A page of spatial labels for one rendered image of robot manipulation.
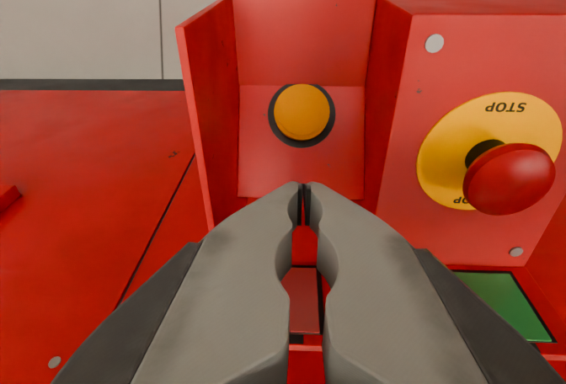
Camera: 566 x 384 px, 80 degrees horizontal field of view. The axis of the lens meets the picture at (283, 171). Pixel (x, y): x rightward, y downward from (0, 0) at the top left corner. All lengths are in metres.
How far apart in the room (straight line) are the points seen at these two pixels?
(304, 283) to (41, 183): 0.51
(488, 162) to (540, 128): 0.04
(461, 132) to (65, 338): 0.38
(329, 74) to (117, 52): 0.89
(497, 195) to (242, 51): 0.17
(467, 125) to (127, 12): 0.94
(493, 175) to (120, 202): 0.48
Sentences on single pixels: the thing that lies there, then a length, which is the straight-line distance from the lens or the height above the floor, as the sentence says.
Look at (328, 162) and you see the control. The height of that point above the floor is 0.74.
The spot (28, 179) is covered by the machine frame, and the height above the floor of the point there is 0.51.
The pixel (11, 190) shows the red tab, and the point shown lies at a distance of 0.63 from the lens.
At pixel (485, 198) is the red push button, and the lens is 0.19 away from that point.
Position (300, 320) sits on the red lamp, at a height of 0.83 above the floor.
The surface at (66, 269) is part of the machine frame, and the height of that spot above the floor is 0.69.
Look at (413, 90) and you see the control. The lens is 0.18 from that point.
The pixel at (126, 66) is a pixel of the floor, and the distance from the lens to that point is 1.09.
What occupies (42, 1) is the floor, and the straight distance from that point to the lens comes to 1.15.
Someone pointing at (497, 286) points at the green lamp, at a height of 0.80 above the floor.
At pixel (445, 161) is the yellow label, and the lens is 0.20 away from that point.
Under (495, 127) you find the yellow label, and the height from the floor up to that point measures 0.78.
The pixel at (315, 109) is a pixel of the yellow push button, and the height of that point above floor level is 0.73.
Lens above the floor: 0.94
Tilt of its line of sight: 57 degrees down
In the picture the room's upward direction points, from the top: 176 degrees counter-clockwise
